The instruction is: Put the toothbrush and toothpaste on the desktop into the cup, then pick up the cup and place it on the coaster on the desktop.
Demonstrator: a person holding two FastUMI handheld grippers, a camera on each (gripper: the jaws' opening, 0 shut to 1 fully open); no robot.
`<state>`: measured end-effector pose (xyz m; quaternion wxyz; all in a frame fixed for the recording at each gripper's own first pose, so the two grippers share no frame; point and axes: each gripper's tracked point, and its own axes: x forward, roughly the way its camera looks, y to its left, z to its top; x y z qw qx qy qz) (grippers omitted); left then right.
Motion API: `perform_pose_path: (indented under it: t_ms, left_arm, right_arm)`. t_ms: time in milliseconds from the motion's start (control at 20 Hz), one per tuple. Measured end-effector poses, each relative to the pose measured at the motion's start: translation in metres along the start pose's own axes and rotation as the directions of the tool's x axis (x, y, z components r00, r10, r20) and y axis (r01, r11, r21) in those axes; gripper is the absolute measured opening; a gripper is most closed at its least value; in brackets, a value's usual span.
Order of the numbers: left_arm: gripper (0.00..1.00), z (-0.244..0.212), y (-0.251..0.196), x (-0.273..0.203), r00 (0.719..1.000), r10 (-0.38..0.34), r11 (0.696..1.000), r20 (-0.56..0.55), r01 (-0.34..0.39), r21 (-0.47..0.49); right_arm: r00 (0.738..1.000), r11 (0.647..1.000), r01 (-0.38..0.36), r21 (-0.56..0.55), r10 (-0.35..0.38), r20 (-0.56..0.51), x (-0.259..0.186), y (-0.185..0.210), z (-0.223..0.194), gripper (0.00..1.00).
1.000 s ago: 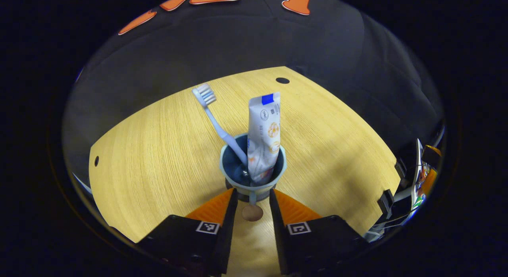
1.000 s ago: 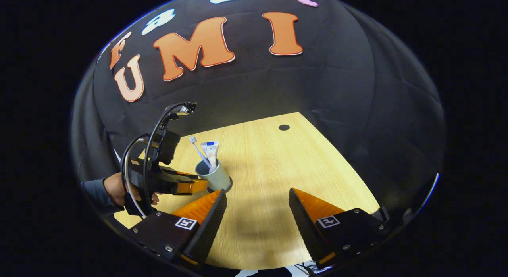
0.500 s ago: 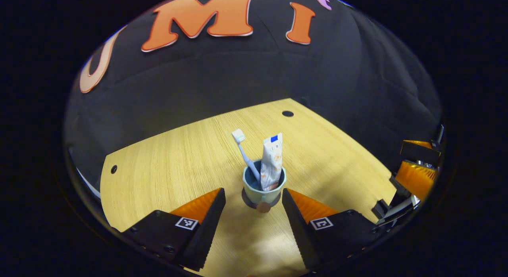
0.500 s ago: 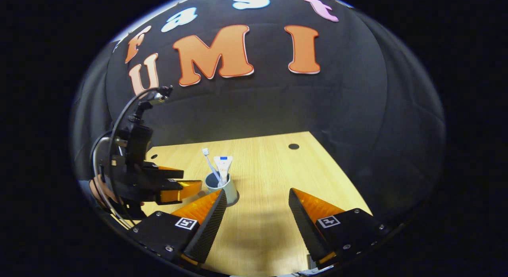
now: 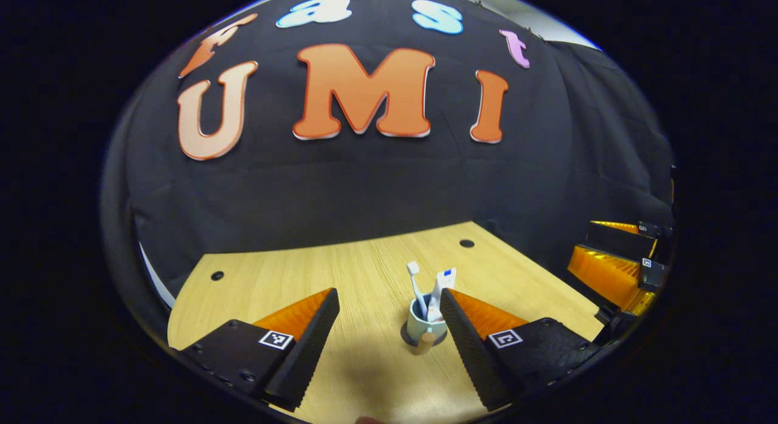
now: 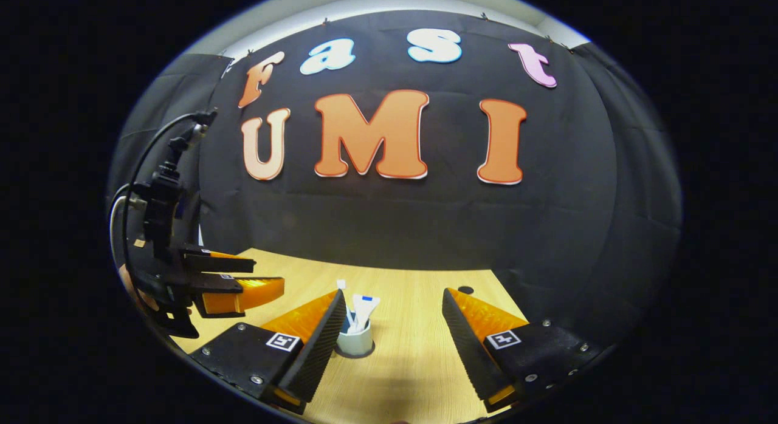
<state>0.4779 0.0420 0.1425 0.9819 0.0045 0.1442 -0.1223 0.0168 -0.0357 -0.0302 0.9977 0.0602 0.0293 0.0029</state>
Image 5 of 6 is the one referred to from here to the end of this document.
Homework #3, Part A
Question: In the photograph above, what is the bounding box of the dark brown round coaster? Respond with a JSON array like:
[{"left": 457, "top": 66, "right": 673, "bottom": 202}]
[{"left": 400, "top": 324, "right": 450, "bottom": 347}]

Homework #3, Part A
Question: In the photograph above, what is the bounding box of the light blue toothbrush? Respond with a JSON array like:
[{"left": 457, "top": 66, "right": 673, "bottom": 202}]
[{"left": 406, "top": 261, "right": 429, "bottom": 320}]

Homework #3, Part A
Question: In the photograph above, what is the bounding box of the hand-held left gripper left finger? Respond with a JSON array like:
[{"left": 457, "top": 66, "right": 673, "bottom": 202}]
[{"left": 179, "top": 287, "right": 341, "bottom": 412}]

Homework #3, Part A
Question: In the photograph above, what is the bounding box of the black backdrop cloth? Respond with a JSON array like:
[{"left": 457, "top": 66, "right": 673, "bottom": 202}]
[{"left": 100, "top": 0, "right": 675, "bottom": 303}]

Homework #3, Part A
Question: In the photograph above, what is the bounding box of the blue cup with wooden handle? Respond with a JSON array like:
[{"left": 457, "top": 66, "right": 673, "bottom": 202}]
[{"left": 406, "top": 293, "right": 449, "bottom": 356}]

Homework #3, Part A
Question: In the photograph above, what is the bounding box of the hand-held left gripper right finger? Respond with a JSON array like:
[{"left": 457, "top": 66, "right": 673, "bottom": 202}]
[{"left": 439, "top": 289, "right": 599, "bottom": 411}]

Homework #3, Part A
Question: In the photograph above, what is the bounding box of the wooden desktop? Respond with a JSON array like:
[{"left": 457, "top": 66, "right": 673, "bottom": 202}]
[{"left": 167, "top": 222, "right": 605, "bottom": 424}]

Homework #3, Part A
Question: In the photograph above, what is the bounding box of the white toothpaste tube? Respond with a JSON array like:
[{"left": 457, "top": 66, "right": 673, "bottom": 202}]
[{"left": 427, "top": 267, "right": 458, "bottom": 323}]

